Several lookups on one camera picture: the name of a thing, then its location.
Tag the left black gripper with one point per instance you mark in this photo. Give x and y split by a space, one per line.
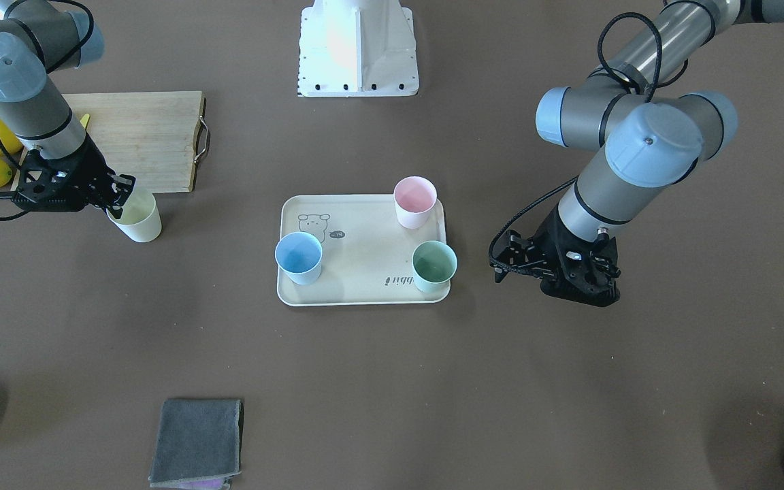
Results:
550 238

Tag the green plastic cup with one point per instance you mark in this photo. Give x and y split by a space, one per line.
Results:
433 265

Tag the grey folded cloth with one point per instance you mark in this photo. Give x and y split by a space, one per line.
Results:
198 444

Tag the cream rabbit tray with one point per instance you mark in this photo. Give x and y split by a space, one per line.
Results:
366 252

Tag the pink plastic cup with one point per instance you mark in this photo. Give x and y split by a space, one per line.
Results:
414 198

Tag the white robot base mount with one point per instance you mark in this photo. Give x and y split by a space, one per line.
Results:
357 49

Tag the pale yellow plastic cup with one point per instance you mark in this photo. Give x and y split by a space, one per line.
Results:
140 219

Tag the wooden cutting board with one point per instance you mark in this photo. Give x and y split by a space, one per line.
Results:
153 136

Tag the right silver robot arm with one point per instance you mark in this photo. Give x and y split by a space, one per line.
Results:
36 39

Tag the blue plastic cup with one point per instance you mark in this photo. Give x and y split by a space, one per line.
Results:
299 255

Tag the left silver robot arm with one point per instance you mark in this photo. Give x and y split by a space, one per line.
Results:
642 144

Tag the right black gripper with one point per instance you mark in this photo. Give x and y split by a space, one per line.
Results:
90 169

